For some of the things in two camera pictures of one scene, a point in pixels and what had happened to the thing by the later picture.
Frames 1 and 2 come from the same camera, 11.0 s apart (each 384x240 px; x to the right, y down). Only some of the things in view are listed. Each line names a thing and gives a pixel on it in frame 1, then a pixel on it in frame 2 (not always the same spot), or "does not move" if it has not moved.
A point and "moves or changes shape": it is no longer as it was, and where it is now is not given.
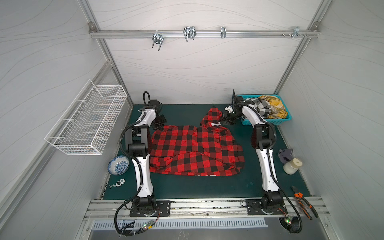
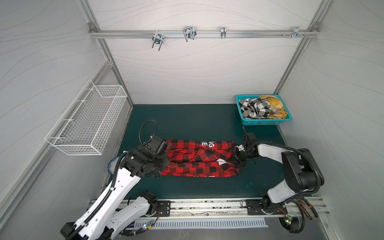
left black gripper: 163,121 → 166,162
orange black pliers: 299,196 does not move
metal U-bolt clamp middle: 189,32 does not move
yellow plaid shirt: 278,110 does not move
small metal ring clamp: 223,32 does not move
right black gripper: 229,117 → 241,151
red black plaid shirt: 207,149 moves or changes shape
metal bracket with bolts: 296,31 does not move
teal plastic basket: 272,121 does not move
